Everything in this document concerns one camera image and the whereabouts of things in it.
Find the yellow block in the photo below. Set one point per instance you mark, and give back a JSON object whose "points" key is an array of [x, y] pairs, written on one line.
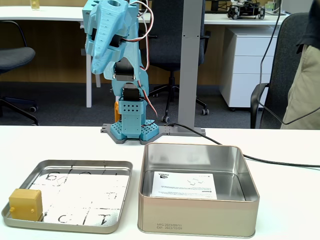
{"points": [[26, 205]]}

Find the white desk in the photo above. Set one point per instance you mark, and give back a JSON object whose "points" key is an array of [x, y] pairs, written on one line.
{"points": [[237, 21], [50, 13]]}

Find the orange clamp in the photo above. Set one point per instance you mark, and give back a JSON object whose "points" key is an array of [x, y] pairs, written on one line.
{"points": [[116, 112]]}

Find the small yellow container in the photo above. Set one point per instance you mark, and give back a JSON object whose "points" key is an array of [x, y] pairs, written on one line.
{"points": [[35, 4]]}

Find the dark office chair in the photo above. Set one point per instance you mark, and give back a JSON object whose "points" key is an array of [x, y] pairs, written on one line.
{"points": [[15, 56], [165, 37]]}

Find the silver tin lid with numbers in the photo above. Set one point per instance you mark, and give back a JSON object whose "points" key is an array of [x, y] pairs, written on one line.
{"points": [[82, 195]]}

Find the black wheeled robot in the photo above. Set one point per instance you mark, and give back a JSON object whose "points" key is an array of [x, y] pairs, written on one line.
{"points": [[246, 11]]}

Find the white drawer cabinet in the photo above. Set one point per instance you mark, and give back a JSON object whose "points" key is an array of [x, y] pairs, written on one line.
{"points": [[247, 70]]}

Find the white printed leaflet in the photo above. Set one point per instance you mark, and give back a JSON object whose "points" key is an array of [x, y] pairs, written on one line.
{"points": [[183, 187]]}

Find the gold tin box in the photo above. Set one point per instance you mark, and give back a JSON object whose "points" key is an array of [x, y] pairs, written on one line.
{"points": [[197, 217]]}

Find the gray office chair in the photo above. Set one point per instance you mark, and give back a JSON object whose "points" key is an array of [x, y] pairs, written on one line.
{"points": [[287, 50]]}

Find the person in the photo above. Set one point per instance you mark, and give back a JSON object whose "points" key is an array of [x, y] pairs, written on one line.
{"points": [[305, 87]]}

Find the gray upright post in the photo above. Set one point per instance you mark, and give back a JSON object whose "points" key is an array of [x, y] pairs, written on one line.
{"points": [[191, 75]]}

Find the gray base plate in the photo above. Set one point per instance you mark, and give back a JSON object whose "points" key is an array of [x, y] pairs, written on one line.
{"points": [[186, 130]]}

